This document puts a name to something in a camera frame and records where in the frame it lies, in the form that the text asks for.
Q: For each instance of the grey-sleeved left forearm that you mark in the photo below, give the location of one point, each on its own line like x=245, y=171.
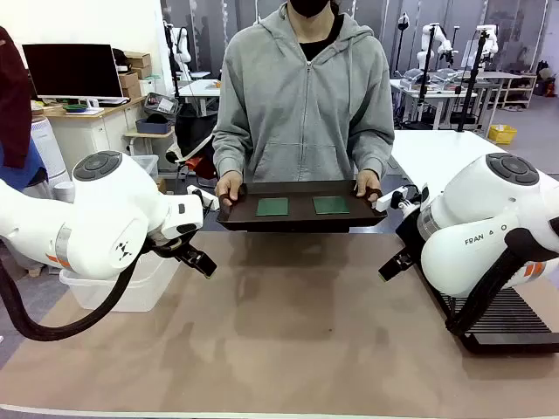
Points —
x=371, y=153

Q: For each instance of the black chair with clothes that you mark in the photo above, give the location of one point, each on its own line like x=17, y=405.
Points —
x=194, y=131

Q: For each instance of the stacked cardboard boxes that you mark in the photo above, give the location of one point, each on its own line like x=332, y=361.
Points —
x=133, y=74

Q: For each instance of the navy blue bin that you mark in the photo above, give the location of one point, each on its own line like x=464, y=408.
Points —
x=153, y=125

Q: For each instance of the dark brown serving tray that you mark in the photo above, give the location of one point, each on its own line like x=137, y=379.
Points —
x=301, y=222

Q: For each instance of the white cabinet desk wooden top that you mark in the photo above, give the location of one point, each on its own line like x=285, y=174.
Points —
x=87, y=131

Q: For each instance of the person's right hand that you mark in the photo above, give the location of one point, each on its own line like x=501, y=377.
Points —
x=229, y=183

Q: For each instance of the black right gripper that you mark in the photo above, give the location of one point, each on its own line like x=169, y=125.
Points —
x=410, y=235

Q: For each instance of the person in grey hoodie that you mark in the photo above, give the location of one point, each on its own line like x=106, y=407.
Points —
x=301, y=109

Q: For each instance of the large white table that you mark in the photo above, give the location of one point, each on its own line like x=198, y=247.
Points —
x=436, y=148

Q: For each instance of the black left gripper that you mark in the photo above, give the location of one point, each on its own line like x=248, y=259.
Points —
x=168, y=246

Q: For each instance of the green square PCB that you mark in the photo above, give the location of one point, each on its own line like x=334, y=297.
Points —
x=272, y=207
x=331, y=205

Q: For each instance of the large brown cardboard box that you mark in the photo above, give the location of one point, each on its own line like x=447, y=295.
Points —
x=161, y=185

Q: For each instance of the black labelled parts tray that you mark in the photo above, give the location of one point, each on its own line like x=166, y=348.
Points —
x=160, y=104

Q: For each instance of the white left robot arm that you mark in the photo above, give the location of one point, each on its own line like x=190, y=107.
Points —
x=109, y=209

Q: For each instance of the black face mask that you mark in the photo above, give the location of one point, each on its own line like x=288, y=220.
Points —
x=308, y=8

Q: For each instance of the small white side table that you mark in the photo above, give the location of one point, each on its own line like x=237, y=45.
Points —
x=144, y=136

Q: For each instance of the black computer monitor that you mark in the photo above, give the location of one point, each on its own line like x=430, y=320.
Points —
x=72, y=70

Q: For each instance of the wooden open shelf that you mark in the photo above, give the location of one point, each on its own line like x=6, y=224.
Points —
x=519, y=89

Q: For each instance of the black undershirt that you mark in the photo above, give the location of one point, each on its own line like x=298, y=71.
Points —
x=319, y=46

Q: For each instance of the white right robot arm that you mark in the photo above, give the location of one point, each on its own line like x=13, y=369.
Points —
x=471, y=196

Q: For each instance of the grey-sleeved right forearm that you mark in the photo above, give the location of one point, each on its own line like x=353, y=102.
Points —
x=227, y=153

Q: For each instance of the white background desk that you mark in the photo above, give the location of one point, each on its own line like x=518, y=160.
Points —
x=203, y=89

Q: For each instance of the green round dish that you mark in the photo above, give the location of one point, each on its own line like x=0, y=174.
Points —
x=75, y=107

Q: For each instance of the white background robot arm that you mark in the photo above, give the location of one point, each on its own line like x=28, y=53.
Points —
x=490, y=41
x=183, y=43
x=443, y=41

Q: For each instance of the black slotted PCB rack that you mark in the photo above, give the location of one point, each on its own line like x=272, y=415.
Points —
x=515, y=318

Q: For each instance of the bystander in maroon jacket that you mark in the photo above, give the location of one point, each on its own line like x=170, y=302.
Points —
x=13, y=109

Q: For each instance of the clear lidded storage box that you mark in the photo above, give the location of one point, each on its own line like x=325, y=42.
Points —
x=148, y=166

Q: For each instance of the black pole with lamp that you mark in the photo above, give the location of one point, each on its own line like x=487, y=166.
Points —
x=402, y=26

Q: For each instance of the white air purifier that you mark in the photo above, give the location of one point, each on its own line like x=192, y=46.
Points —
x=46, y=148

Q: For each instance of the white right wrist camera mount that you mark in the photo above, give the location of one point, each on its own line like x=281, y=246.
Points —
x=393, y=198

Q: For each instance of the clear plastic open box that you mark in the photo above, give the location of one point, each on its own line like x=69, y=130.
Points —
x=148, y=288

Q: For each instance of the black tripod pole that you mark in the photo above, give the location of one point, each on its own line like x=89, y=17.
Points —
x=474, y=78

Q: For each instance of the small white cylinder device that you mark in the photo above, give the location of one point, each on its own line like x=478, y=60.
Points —
x=64, y=191

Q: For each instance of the black stand pole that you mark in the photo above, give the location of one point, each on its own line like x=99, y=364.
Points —
x=425, y=65

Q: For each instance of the person's left hand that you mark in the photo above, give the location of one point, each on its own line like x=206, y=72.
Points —
x=369, y=182

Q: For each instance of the yellow plastic bin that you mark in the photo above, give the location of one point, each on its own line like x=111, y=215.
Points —
x=502, y=134

